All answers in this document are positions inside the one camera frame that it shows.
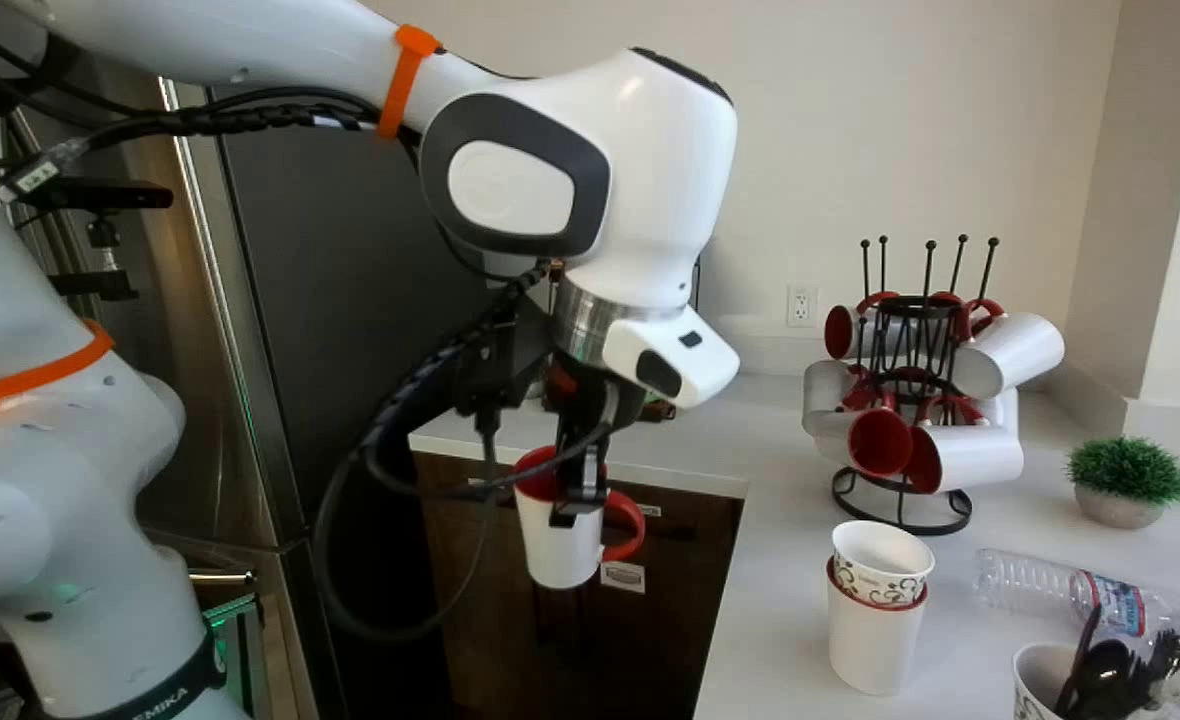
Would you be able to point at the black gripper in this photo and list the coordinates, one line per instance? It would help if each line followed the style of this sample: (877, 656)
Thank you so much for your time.
(515, 359)

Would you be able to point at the white mug red inside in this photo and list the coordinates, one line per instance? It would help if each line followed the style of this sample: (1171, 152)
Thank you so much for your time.
(565, 545)

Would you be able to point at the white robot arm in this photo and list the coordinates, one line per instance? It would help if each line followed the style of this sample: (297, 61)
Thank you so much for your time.
(449, 211)

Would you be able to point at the white mug lower left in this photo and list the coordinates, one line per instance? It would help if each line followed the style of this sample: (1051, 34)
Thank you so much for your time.
(882, 443)

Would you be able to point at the patterned paper cup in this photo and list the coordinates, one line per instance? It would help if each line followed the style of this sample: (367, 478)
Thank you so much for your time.
(882, 564)

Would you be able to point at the white mug lower front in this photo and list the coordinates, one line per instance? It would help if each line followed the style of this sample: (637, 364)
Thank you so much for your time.
(960, 457)

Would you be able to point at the white mug on counter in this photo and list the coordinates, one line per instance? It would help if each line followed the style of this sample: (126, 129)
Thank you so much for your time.
(872, 625)

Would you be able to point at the white mug upper right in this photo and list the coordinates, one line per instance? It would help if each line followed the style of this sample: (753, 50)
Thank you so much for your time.
(1006, 352)

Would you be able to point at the white cup of cutlery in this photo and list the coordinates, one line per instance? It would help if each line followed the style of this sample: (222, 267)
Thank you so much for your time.
(1040, 681)

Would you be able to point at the dark wood cabinet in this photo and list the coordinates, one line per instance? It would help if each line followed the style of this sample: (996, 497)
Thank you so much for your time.
(595, 655)

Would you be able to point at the stainless steel refrigerator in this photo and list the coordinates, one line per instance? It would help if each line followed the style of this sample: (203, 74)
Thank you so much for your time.
(105, 618)

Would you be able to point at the small green potted plant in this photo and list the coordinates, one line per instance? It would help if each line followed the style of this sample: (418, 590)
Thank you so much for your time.
(1126, 481)

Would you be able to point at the clear plastic water bottle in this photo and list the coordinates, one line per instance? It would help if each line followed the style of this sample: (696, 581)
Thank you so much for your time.
(1055, 584)

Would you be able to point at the black wire mug holder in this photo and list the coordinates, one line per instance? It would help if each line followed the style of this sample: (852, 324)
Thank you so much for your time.
(899, 350)

